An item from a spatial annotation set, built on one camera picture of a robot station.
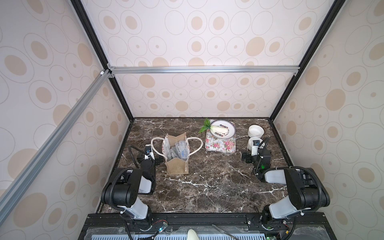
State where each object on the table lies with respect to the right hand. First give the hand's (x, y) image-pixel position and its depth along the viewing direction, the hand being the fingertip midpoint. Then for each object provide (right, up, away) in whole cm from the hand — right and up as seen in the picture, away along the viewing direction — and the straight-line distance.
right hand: (256, 150), depth 94 cm
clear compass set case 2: (-53, -2, -2) cm, 53 cm away
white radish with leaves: (-30, +16, +17) cm, 38 cm away
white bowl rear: (+5, +13, +15) cm, 20 cm away
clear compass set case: (-47, +1, -5) cm, 47 cm away
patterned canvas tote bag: (-50, -8, -7) cm, 51 cm away
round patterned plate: (-15, +18, +20) cm, 31 cm away
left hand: (-63, +2, -5) cm, 64 cm away
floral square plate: (-26, +3, +9) cm, 28 cm away
